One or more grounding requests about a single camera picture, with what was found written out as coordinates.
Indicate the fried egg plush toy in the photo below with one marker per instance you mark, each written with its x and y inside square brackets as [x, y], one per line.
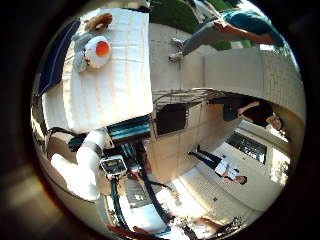
[98, 55]

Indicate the grey plush animal toy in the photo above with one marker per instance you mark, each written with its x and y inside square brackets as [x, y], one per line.
[78, 57]

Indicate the blue plastic container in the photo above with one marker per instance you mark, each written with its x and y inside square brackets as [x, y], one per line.
[55, 60]

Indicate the black box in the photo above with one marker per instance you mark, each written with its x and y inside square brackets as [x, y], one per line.
[171, 118]

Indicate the teal ribbed box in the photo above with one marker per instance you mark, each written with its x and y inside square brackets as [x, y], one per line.
[130, 128]

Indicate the white tablecloth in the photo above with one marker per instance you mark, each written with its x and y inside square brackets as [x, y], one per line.
[123, 83]

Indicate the control box with screen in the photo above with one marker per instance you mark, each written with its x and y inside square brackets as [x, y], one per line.
[113, 165]

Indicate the person in white shirt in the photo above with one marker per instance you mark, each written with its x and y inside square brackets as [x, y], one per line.
[223, 166]

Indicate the person in black shirt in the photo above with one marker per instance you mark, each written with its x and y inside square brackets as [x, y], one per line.
[258, 113]

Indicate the person in teal shirt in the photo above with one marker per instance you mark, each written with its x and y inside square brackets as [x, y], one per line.
[246, 21]

